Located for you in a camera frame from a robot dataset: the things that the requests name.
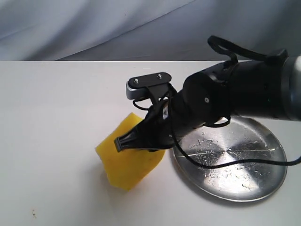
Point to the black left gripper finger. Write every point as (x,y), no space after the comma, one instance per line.
(129,135)

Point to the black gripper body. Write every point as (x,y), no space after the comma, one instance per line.
(166,122)

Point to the yellow sponge block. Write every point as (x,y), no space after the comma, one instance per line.
(126,169)

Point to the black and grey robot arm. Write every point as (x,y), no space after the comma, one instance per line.
(245,89)

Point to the white backdrop cloth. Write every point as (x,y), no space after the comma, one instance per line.
(144,30)

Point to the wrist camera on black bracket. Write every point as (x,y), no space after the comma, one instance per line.
(154,86)

